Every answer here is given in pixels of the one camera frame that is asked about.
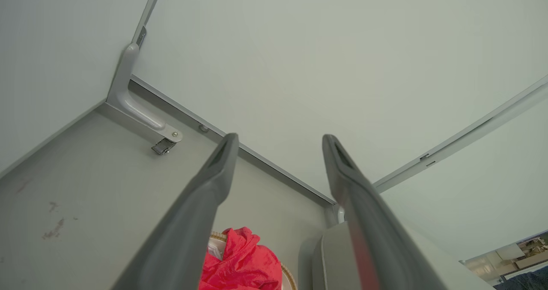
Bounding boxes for background shelving unit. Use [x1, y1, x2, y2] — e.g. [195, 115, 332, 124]
[460, 232, 548, 287]

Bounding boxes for small metal latch clip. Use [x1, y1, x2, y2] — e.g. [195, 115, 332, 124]
[151, 138, 177, 156]

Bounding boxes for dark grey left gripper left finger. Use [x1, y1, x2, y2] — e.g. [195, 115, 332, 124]
[110, 132, 239, 290]

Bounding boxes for red shirt with white letters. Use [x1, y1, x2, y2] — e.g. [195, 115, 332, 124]
[199, 227, 283, 290]

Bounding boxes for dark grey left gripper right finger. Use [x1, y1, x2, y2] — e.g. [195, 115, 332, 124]
[322, 134, 449, 290]

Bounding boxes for white basket liner cloth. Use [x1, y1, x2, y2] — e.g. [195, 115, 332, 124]
[207, 238, 225, 261]

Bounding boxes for grey partition post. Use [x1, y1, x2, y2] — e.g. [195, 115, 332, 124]
[131, 0, 167, 47]
[372, 75, 548, 194]

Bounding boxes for grey partition base rail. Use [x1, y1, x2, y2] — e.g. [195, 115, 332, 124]
[129, 75, 336, 206]

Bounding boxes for dark blue fabric item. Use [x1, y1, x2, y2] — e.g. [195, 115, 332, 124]
[492, 266, 548, 290]

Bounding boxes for white laundry basket brown rim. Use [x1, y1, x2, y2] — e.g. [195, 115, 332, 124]
[209, 232, 298, 290]

